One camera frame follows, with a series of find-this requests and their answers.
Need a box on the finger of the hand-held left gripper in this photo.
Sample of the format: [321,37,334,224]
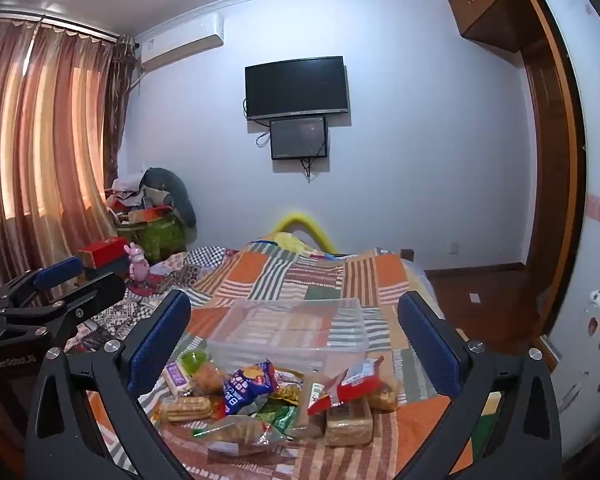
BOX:
[0,272,127,328]
[0,256,83,311]

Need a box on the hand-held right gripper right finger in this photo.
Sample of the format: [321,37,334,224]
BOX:
[396,290,563,480]

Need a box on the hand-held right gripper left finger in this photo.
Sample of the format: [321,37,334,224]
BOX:
[25,289,193,480]

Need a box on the green jelly cup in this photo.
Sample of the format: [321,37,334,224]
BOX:
[180,350,211,376]

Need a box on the purple and white snack packet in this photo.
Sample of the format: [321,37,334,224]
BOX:
[162,362,191,396]

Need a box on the brown bun packet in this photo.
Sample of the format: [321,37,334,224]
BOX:
[195,362,228,396]

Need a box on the clear bun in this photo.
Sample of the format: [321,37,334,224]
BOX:
[367,375,402,413]

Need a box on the sandwich biscuit pack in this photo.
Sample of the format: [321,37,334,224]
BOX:
[159,396,216,424]

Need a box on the red snack packet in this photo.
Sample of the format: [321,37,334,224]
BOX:
[307,357,386,416]

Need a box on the blue snack packet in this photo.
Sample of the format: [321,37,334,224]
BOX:
[223,360,278,418]

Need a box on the brown cake block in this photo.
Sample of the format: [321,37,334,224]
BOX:
[325,397,373,447]

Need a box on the clear cracker packet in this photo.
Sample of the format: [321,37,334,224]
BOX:
[192,415,281,448]

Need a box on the clear plastic container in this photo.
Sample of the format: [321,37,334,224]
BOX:
[207,297,371,376]

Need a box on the yellow snack packet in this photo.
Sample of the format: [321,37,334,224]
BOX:
[270,367,306,403]

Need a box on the green snack packet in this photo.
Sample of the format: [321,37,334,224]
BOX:
[257,402,301,433]

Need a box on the dark grey box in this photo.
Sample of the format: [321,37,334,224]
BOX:
[82,260,131,288]

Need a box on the red box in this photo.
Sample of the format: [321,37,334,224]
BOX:
[77,237,131,271]

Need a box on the pink plush toy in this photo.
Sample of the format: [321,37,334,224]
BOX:
[127,242,152,281]

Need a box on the checkered printed quilt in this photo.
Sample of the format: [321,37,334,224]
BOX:
[65,245,241,353]

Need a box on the green bag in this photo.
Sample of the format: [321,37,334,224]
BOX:
[117,212,188,263]

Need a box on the orange cardboard box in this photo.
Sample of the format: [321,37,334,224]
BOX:
[127,206,174,224]

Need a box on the pile of clothes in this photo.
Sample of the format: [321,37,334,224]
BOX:
[105,172,148,223]

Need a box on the grey body pillow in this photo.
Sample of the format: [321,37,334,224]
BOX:
[142,166,198,228]

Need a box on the orange curtain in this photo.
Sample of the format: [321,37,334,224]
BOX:
[0,15,118,281]

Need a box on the striped patchwork blanket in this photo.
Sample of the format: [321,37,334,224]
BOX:
[65,245,501,480]

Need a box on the yellow cloth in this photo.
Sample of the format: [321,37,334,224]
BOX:
[272,232,323,257]

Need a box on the yellow foam hoop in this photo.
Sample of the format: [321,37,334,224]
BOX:
[270,207,338,253]

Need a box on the brown patterned curtain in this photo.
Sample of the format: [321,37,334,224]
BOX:
[102,35,137,188]

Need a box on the wooden door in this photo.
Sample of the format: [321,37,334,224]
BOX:
[522,55,583,336]

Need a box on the white sliding wardrobe door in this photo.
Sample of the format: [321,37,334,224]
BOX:
[535,0,600,461]

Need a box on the small black monitor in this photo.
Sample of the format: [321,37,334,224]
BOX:
[270,116,329,161]

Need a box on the white air conditioner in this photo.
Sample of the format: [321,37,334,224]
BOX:
[135,12,226,70]

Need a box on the wooden overhead cabinet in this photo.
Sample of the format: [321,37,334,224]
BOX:
[447,0,536,53]

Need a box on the black wall television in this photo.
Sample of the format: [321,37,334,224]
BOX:
[244,56,350,121]

